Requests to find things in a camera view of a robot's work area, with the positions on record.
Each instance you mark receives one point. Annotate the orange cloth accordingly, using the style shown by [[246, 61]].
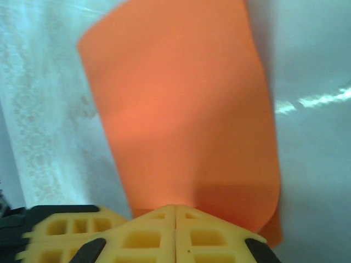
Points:
[[178, 109]]

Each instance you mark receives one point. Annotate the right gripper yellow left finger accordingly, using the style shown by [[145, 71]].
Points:
[[142, 241]]

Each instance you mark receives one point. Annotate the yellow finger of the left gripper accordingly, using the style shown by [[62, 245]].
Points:
[[63, 241]]

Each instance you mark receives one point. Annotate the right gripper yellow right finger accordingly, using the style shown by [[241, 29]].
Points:
[[208, 241]]

